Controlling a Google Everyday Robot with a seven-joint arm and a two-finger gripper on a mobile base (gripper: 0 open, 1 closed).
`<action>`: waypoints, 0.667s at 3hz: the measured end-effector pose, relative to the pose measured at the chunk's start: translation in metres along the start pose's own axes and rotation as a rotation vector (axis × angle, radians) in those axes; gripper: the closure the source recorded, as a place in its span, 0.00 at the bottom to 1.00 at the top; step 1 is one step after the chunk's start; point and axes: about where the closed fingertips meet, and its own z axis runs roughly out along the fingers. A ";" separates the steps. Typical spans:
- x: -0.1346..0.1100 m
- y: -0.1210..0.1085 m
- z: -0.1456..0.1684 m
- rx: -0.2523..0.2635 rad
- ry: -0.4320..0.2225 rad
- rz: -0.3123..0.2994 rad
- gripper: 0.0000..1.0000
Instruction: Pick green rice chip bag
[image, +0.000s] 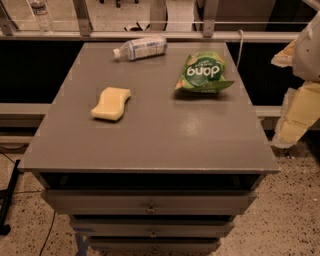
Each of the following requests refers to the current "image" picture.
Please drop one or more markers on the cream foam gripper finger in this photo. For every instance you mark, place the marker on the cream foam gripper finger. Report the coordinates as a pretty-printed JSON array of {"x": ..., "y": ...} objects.
[
  {"x": 299, "y": 111},
  {"x": 284, "y": 57}
]

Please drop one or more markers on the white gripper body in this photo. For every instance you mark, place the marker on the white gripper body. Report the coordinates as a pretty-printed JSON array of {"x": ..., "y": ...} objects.
[{"x": 308, "y": 55}]

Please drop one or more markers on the green rice chip bag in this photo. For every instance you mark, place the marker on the green rice chip bag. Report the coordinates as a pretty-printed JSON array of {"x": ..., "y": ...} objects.
[{"x": 203, "y": 73}]

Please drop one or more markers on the clear plastic water bottle lying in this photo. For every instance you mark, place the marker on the clear plastic water bottle lying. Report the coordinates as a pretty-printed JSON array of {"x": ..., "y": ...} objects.
[{"x": 141, "y": 48}]

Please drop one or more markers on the grey drawer cabinet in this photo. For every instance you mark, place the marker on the grey drawer cabinet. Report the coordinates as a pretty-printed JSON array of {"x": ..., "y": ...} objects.
[{"x": 166, "y": 140}]

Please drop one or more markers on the yellow sponge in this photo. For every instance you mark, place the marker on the yellow sponge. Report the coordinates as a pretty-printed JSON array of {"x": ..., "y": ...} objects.
[{"x": 111, "y": 104}]

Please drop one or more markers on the middle grey drawer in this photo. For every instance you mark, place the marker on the middle grey drawer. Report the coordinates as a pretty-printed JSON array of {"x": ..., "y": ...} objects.
[{"x": 152, "y": 228}]

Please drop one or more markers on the grey drawer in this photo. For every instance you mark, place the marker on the grey drawer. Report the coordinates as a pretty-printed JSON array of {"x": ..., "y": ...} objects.
[
  {"x": 152, "y": 228},
  {"x": 154, "y": 245},
  {"x": 85, "y": 202}
]

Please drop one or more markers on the bottom grey drawer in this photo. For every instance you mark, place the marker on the bottom grey drawer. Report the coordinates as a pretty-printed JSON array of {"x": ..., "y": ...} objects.
[{"x": 154, "y": 245}]

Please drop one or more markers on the upright water bottle background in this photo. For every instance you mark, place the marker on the upright water bottle background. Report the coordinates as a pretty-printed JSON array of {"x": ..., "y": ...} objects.
[{"x": 42, "y": 16}]

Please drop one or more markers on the top grey drawer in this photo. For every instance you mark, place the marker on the top grey drawer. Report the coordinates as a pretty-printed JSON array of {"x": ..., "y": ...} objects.
[{"x": 85, "y": 202}]

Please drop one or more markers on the black stand leg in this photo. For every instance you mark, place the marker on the black stand leg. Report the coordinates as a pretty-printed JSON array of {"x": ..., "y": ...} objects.
[{"x": 6, "y": 199}]

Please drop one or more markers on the metal railing frame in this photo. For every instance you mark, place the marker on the metal railing frame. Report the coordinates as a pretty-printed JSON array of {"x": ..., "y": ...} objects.
[{"x": 12, "y": 29}]

